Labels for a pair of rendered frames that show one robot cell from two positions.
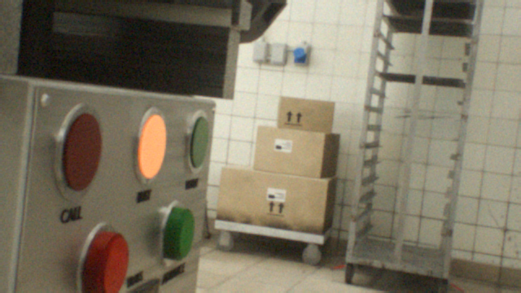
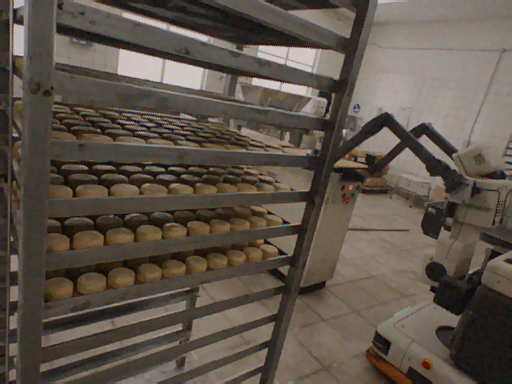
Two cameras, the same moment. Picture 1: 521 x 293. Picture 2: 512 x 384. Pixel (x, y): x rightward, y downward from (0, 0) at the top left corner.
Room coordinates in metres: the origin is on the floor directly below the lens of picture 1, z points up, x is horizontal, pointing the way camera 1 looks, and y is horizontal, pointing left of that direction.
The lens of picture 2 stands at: (-1.77, -0.74, 1.27)
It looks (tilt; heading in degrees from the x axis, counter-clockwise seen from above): 16 degrees down; 36
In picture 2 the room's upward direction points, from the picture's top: 12 degrees clockwise
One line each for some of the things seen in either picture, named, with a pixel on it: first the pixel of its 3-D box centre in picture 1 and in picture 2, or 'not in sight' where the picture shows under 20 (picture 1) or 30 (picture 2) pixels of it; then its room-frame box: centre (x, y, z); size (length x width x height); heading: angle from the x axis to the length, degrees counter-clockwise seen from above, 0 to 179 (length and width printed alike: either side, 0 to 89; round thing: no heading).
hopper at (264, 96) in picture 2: not in sight; (274, 98); (0.59, 0.92, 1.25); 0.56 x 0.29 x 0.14; 168
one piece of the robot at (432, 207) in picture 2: not in sight; (446, 215); (0.28, -0.52, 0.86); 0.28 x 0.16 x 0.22; 168
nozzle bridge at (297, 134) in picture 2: not in sight; (268, 128); (0.59, 0.92, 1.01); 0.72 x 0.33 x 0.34; 168
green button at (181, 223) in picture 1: (173, 233); not in sight; (0.44, 0.04, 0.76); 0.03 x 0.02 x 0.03; 168
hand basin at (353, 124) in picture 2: not in sight; (348, 129); (5.20, 2.20, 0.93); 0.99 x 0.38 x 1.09; 73
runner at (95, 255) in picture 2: not in sight; (199, 238); (-1.27, -0.28, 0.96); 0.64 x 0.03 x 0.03; 168
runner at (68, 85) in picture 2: not in sight; (222, 108); (-1.27, -0.28, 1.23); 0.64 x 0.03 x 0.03; 168
